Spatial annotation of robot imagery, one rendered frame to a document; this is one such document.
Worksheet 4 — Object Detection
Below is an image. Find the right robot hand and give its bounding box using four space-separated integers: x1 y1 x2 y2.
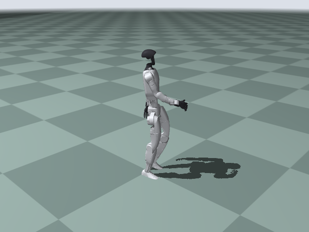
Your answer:
174 100 188 111

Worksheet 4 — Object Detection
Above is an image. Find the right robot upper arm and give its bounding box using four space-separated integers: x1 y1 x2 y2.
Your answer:
144 72 161 98

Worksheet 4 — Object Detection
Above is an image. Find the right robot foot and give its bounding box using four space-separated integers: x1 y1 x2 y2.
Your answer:
141 169 158 179

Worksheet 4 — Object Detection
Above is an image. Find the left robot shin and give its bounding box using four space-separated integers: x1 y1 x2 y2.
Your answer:
153 138 169 164

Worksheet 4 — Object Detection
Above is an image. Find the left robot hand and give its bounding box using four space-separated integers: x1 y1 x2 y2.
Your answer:
144 102 149 119

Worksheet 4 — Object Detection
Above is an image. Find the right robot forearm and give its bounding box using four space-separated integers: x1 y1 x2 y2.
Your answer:
156 92 179 105

